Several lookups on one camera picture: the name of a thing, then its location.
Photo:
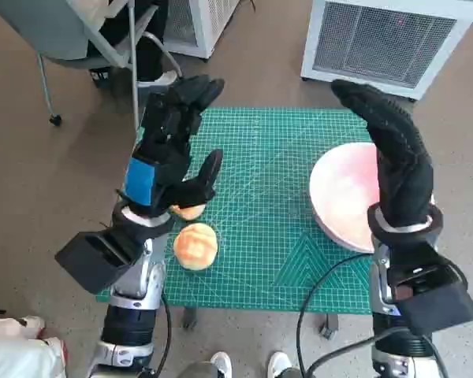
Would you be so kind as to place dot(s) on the table caster leg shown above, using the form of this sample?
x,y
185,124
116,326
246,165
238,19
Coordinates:
x,y
329,325
190,319

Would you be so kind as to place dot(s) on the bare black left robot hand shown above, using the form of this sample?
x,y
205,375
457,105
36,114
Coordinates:
x,y
173,165

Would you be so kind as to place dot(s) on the green cutting mat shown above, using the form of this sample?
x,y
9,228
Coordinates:
x,y
260,177

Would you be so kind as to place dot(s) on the round toy bread bun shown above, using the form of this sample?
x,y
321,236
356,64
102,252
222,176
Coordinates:
x,y
197,246

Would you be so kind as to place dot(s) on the large white mesh cabinet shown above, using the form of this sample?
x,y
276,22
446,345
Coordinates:
x,y
378,43

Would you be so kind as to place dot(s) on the small white mesh cabinet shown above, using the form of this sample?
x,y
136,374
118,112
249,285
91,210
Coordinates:
x,y
205,23

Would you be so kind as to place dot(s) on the seated person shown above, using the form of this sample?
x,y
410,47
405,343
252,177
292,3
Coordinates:
x,y
150,51

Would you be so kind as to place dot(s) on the grey office chair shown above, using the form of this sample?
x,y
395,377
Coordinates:
x,y
43,23

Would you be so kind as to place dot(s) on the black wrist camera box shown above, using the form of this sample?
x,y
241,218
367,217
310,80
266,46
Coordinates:
x,y
90,260
441,299

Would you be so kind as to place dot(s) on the white shoe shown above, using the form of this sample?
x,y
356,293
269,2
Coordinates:
x,y
279,364
221,364

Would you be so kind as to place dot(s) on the person in white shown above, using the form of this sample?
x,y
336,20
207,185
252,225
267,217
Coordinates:
x,y
16,354

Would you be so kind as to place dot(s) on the grey metal pole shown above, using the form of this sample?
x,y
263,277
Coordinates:
x,y
133,59

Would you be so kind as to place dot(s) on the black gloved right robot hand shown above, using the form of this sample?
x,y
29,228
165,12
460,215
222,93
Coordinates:
x,y
402,165

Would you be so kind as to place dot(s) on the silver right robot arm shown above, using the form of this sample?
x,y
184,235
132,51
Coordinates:
x,y
390,334

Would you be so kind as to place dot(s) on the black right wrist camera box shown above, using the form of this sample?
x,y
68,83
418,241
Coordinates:
x,y
441,299

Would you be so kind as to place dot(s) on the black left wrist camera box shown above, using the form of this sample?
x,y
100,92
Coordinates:
x,y
90,260

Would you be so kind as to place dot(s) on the pink bowl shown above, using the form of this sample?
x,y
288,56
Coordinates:
x,y
339,189

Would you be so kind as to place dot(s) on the long split toy bread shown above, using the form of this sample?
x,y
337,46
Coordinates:
x,y
189,213

